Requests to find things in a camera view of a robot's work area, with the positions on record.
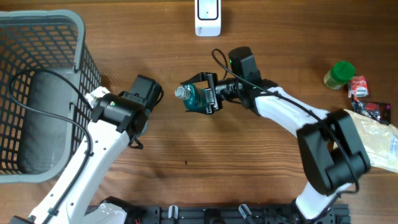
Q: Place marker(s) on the red tissue pack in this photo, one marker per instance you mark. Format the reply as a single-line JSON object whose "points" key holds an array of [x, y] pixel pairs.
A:
{"points": [[358, 87]]}

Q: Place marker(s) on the white barcode scanner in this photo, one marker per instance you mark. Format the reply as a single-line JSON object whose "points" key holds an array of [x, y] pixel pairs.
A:
{"points": [[207, 18]]}

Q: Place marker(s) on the grey plastic shopping basket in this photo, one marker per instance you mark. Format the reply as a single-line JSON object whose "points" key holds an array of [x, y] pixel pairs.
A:
{"points": [[46, 68]]}

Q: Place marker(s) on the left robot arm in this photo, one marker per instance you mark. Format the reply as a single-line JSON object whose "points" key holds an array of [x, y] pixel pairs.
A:
{"points": [[116, 122]]}

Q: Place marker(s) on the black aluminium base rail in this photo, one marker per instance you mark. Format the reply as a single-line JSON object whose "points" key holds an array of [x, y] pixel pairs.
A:
{"points": [[268, 214]]}

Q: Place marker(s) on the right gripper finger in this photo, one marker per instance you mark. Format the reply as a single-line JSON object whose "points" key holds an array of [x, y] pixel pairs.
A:
{"points": [[195, 109], [199, 77]]}

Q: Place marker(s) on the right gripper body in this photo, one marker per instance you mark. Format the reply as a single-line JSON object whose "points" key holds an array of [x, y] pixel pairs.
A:
{"points": [[216, 89]]}

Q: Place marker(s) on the beige plastic pouch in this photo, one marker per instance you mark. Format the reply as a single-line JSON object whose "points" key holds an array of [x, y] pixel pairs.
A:
{"points": [[379, 140]]}

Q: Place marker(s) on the blue mouthwash bottle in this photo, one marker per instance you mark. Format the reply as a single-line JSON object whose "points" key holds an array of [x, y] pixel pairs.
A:
{"points": [[191, 95]]}

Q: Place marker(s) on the black red packaged item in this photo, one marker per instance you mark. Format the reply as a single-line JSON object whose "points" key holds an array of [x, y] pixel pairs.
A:
{"points": [[380, 112]]}

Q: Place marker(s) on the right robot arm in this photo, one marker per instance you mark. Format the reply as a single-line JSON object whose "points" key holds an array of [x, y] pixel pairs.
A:
{"points": [[331, 150]]}

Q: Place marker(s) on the green lid jar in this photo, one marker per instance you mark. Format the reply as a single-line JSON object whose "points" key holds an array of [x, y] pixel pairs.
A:
{"points": [[339, 75]]}

